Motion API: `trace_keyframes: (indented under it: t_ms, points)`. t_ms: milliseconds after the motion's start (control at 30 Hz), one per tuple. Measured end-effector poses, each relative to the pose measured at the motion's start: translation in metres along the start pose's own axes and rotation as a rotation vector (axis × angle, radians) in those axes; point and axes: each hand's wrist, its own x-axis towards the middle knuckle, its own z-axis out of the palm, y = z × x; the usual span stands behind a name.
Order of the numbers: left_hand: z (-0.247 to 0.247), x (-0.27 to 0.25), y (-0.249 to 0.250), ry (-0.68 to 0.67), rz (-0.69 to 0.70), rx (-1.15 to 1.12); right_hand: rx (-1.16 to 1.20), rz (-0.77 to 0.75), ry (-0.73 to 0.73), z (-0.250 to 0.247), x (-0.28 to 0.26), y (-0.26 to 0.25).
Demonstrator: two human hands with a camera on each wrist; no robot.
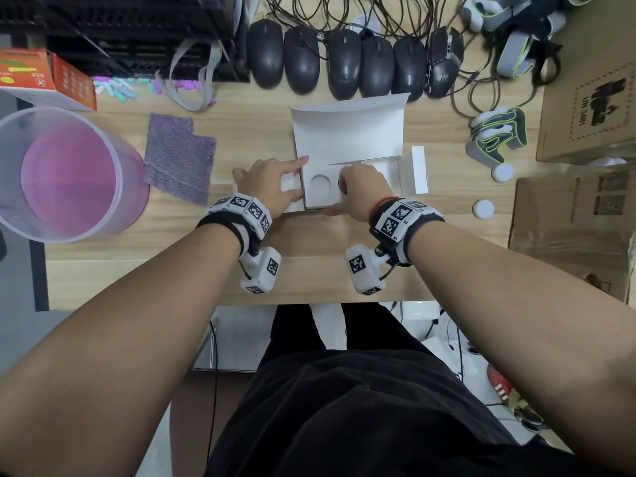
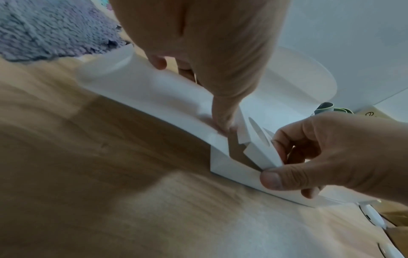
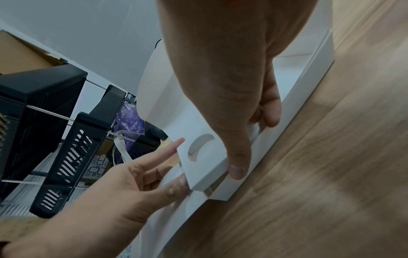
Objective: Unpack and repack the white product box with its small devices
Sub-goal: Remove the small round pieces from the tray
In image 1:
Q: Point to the person's left hand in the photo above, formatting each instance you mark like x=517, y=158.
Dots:
x=268, y=186

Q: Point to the person's right hand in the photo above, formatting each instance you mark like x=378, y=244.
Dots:
x=365, y=191

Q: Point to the white insert tray with holes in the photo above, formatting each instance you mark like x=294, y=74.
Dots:
x=313, y=201

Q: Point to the white cardboard box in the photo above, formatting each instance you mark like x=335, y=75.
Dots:
x=348, y=134

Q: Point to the white round puck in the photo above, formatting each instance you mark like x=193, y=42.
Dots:
x=502, y=172
x=483, y=209

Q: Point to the person's right forearm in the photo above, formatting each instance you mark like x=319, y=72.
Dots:
x=497, y=317

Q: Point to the person's left forearm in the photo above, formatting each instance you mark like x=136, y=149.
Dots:
x=109, y=352

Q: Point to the tape-wrapped cardboard box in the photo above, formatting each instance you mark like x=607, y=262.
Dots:
x=556, y=233

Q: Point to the cardboard box with black print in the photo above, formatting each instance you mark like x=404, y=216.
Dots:
x=561, y=119

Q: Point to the person's black clothing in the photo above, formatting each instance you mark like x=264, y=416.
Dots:
x=358, y=417

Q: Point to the marker-printed black wrist band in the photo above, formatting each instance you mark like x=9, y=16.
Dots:
x=402, y=218
x=243, y=206

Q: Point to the purple cloth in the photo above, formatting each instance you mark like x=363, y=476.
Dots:
x=176, y=158

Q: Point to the plain black computer mouse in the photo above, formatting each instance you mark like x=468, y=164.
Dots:
x=344, y=64
x=376, y=66
x=409, y=69
x=301, y=59
x=266, y=54

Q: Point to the white power adapter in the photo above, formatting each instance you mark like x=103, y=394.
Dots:
x=422, y=317

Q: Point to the grey ribbon loop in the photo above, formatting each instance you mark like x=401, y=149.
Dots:
x=215, y=54

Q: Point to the black angular gaming mouse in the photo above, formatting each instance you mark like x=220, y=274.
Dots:
x=443, y=62

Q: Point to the row of black computer mice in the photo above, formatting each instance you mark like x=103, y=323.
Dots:
x=397, y=14

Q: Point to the pile of colourful plastic clips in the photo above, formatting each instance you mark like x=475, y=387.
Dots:
x=112, y=86

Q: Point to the clear plastic bucket pink bottom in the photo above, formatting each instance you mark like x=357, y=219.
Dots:
x=69, y=178

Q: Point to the red striped shoe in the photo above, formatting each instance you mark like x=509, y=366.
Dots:
x=498, y=381

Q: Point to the brown chair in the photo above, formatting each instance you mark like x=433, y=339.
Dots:
x=189, y=432

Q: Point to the orange carton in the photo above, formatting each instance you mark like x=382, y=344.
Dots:
x=30, y=76

